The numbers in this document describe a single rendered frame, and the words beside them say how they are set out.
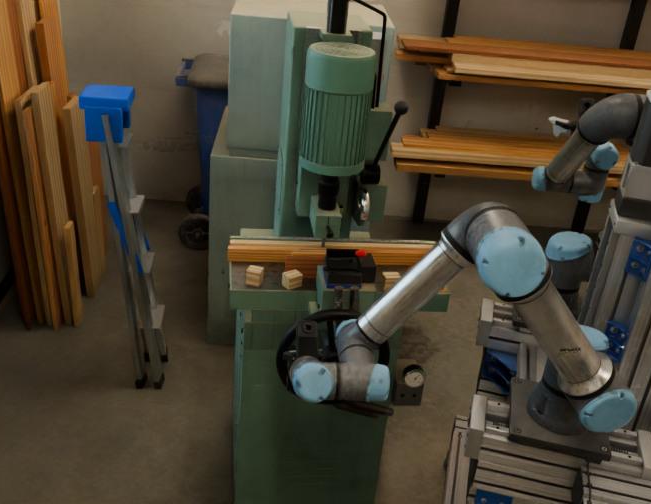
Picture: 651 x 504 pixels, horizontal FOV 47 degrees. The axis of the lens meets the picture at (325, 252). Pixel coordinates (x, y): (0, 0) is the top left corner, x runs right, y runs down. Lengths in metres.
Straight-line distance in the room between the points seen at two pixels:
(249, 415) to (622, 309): 1.06
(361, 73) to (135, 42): 2.63
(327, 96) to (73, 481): 1.58
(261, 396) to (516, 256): 1.05
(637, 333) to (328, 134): 0.88
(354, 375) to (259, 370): 0.67
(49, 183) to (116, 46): 1.39
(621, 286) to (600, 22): 2.79
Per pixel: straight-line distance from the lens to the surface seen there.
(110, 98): 2.63
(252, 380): 2.17
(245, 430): 2.28
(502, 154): 4.14
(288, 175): 2.23
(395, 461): 2.87
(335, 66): 1.87
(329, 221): 2.05
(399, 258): 2.18
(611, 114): 2.06
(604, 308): 1.96
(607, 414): 1.65
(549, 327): 1.51
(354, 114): 1.92
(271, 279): 2.05
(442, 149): 4.06
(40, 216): 3.24
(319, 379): 1.48
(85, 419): 3.01
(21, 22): 3.42
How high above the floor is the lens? 1.93
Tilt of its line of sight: 28 degrees down
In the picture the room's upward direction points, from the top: 6 degrees clockwise
